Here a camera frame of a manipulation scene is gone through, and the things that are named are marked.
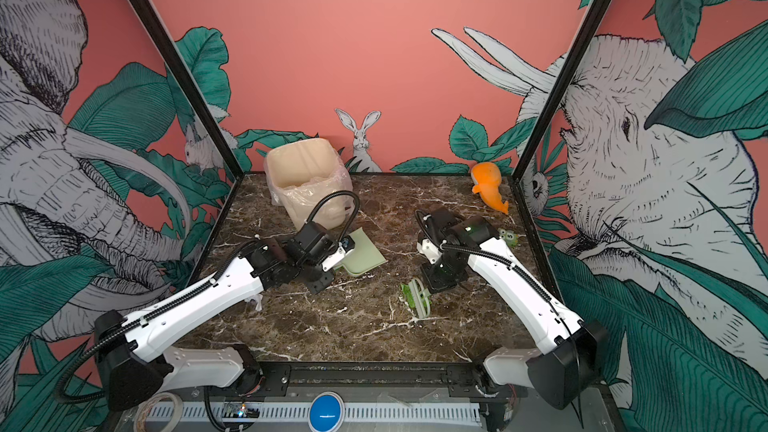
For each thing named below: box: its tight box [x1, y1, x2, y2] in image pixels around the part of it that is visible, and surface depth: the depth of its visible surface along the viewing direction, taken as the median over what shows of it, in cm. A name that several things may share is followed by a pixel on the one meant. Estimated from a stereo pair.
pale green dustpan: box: [333, 227, 387, 276], surface depth 81 cm
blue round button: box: [308, 391, 345, 432], surface depth 70 cm
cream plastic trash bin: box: [264, 138, 355, 231], surface depth 90 cm
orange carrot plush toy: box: [471, 162, 509, 215], surface depth 113 cm
